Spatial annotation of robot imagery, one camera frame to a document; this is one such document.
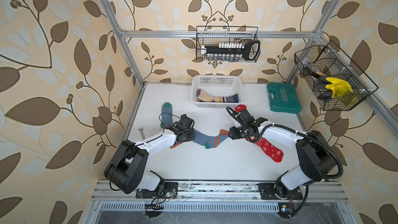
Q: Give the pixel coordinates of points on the yellow rubber glove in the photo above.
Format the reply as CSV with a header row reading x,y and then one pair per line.
x,y
338,87

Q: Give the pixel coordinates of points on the black wire basket back wall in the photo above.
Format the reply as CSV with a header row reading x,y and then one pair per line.
x,y
213,35

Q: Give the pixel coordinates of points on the blue orange striped sock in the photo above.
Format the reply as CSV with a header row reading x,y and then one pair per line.
x,y
167,119

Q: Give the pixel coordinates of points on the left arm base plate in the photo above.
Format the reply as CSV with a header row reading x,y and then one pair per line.
x,y
166,190

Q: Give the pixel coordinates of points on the black wire basket right wall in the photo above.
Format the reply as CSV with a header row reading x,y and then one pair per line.
x,y
331,60

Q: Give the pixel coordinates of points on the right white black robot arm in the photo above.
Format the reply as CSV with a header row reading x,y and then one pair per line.
x,y
316,159

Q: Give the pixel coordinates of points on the blue green toe sock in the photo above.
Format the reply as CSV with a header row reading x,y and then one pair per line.
x,y
210,142

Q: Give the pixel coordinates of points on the white plastic basket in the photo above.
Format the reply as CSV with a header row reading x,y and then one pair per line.
x,y
217,85

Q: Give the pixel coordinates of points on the silver open-end wrench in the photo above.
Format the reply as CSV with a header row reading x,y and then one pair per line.
x,y
141,130

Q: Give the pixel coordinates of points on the green plastic tool case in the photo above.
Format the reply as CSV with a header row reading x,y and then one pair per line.
x,y
283,98

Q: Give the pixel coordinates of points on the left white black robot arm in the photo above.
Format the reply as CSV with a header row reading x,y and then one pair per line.
x,y
126,170

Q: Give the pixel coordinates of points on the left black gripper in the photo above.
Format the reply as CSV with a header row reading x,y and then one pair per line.
x,y
192,134

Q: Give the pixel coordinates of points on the black wire basket wall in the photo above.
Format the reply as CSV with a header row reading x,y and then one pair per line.
x,y
331,60
213,35

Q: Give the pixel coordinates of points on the red bear sock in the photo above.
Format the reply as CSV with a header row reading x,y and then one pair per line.
x,y
270,150
240,107

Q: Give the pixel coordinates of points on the socket set holder black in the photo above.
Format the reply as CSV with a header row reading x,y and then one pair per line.
x,y
245,51

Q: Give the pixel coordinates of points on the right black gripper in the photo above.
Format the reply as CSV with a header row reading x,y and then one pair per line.
x,y
233,134

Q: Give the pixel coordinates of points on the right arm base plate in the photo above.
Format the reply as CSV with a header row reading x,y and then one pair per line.
x,y
273,191

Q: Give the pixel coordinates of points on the black pliers in basket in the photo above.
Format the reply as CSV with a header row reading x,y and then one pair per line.
x,y
318,82

